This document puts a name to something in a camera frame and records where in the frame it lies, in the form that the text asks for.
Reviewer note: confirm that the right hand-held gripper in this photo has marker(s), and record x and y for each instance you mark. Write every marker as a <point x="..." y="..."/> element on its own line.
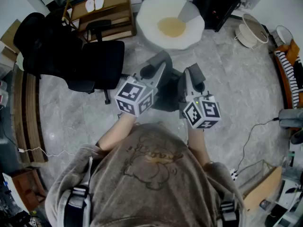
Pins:
<point x="201" y="110"/>

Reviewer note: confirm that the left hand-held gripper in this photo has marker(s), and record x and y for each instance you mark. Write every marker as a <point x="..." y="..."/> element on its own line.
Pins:
<point x="132" y="91"/>

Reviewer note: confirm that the person's right forearm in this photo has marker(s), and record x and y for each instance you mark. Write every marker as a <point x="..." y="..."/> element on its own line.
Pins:
<point x="197" y="145"/>

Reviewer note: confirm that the person's left forearm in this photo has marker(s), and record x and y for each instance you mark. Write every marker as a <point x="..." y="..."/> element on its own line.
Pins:
<point x="116" y="133"/>

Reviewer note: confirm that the black cabinet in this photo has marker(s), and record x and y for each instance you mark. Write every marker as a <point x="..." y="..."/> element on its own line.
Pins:
<point x="215" y="6"/>

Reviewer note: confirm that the wooden folding rack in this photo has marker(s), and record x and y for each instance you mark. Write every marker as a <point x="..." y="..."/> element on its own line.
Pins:
<point x="106" y="11"/>

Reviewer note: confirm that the black white striped cloth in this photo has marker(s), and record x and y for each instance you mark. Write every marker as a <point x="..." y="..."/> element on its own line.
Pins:
<point x="290" y="77"/>

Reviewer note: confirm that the orange cushion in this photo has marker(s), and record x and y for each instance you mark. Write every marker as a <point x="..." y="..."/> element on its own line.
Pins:
<point x="292" y="51"/>

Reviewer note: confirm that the black office chair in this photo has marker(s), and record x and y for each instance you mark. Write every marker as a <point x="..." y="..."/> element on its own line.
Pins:
<point x="59" y="51"/>

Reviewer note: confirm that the person's printed shirt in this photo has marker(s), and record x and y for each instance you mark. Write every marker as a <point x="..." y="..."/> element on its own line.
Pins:
<point x="146" y="185"/>

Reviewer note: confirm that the curved wooden bench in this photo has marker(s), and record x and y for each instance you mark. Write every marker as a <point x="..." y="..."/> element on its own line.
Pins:
<point x="29" y="115"/>

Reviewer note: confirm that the brown wooden box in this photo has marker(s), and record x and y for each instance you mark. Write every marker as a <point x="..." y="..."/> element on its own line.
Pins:
<point x="26" y="188"/>

